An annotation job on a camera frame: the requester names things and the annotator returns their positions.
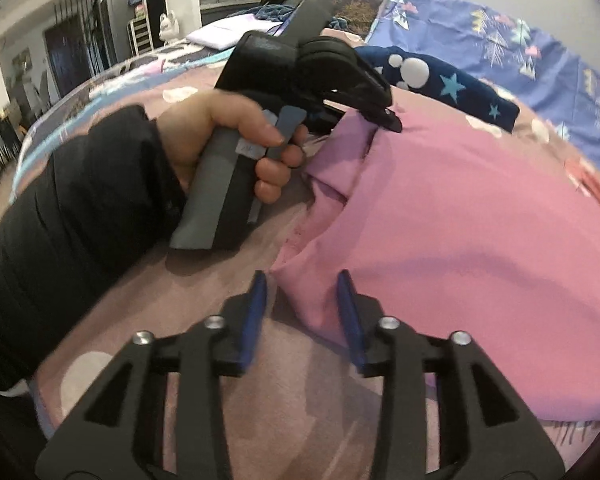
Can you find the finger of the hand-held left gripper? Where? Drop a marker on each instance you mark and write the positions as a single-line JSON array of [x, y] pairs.
[[370, 117], [345, 67]]

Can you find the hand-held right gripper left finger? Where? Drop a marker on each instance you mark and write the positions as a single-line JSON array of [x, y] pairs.
[[250, 325]]

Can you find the white figurine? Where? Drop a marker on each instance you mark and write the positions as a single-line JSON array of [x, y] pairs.
[[169, 27]]

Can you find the brown printed cushion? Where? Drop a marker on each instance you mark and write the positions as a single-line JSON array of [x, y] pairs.
[[355, 10]]

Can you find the white drawer cabinet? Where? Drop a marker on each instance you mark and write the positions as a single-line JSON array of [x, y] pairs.
[[141, 35]]

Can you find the pink garment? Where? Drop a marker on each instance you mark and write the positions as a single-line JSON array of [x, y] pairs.
[[455, 235]]

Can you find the person's left hand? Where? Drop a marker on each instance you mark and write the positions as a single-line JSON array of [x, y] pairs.
[[195, 125]]

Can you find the person's left forearm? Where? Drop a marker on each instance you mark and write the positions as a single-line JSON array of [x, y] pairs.
[[70, 240]]

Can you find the navy star print garment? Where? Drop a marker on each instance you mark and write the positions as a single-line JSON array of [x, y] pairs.
[[430, 77]]

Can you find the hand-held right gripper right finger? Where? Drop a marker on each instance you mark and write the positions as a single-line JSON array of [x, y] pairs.
[[352, 325]]

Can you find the blue printed bed sheet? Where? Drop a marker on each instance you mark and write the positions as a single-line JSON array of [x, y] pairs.
[[530, 45]]

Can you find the white folded cloth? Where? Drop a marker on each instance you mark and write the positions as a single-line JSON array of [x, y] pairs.
[[225, 32]]

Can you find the dark door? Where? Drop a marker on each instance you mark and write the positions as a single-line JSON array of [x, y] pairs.
[[72, 55]]

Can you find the blue knit cloth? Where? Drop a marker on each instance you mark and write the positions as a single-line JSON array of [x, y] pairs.
[[275, 14]]

